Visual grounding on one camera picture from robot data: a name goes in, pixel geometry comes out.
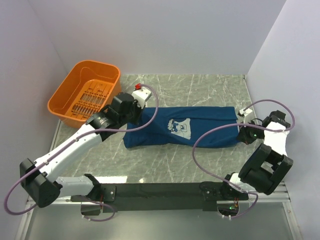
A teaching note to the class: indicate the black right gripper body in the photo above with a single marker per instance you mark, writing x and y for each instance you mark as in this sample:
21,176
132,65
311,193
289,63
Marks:
251,133

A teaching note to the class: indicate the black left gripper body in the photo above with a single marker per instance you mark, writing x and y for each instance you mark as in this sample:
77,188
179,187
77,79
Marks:
134,115

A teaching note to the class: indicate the blue Mickey Mouse t-shirt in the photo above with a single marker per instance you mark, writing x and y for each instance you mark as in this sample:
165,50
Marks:
183,126

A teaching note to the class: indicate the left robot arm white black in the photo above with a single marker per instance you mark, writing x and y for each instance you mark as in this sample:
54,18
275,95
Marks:
41,178

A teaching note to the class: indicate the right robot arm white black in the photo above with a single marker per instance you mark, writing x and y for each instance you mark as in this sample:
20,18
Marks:
269,163

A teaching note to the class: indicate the orange plastic laundry basket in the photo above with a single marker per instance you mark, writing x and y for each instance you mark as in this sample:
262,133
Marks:
88,87

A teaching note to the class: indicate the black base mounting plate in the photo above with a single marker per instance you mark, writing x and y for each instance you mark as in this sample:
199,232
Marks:
166,196

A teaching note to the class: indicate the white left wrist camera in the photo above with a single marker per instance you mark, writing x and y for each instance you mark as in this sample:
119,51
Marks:
142,94

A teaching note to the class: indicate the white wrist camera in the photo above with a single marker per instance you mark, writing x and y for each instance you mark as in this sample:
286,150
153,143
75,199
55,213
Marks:
247,115
142,94

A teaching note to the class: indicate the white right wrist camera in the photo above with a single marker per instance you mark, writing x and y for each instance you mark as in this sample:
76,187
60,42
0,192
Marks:
247,115

